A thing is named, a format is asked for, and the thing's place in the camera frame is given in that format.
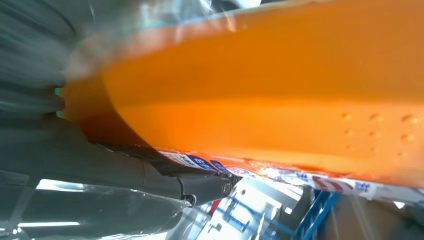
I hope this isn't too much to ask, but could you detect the blue metal rack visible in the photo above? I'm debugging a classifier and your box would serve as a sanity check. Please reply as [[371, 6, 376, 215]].
[[208, 178, 342, 240]]

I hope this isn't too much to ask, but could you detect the clear plastic cover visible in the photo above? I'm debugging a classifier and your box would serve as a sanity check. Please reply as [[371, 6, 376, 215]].
[[0, 170, 191, 240]]

